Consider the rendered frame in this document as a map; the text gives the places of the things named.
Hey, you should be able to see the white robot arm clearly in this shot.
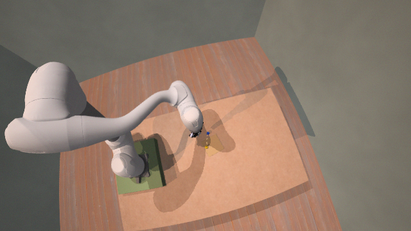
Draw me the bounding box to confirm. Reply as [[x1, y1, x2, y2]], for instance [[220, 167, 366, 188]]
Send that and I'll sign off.
[[4, 62, 204, 184]]

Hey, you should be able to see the tan square mat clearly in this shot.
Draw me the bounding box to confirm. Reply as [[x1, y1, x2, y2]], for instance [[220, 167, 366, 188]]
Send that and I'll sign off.
[[201, 134, 224, 157]]

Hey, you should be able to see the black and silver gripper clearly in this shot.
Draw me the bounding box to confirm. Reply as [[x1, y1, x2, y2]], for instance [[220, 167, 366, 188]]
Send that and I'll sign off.
[[189, 132, 199, 138]]

